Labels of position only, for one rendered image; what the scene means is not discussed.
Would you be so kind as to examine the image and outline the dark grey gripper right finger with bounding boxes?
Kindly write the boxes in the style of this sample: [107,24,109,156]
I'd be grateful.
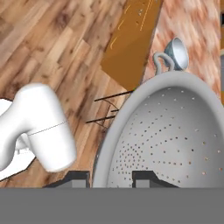
[131,170,180,189]

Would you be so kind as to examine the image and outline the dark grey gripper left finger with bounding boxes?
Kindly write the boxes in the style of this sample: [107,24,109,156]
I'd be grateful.
[43,170,91,189]

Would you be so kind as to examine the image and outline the grey tea strainer with handle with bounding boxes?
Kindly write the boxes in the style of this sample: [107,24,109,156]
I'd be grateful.
[152,37,190,74]

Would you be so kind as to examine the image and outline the grey perforated colander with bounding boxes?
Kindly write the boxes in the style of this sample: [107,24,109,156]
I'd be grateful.
[91,70,224,189]

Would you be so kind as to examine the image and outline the black wire stand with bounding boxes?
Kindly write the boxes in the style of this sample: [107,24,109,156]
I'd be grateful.
[85,89,136,130]

